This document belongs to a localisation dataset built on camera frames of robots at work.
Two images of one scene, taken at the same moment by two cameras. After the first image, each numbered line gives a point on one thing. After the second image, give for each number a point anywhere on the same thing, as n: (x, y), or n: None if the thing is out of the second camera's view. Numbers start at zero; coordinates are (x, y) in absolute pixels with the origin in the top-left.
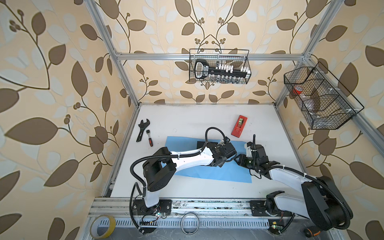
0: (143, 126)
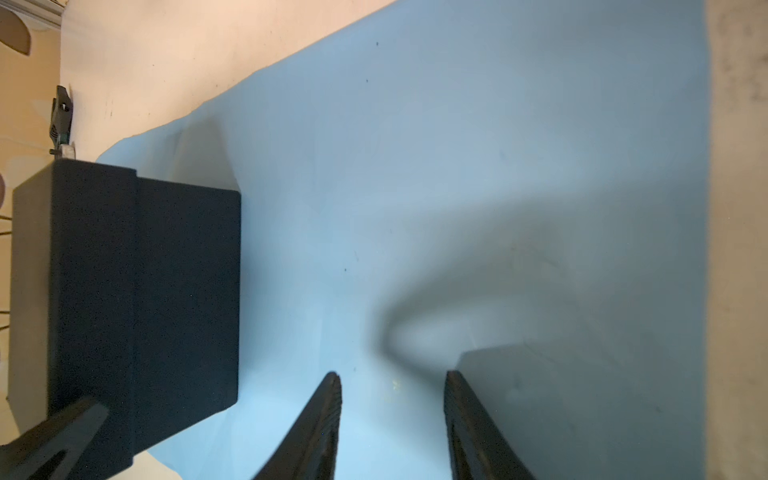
0: (60, 127)
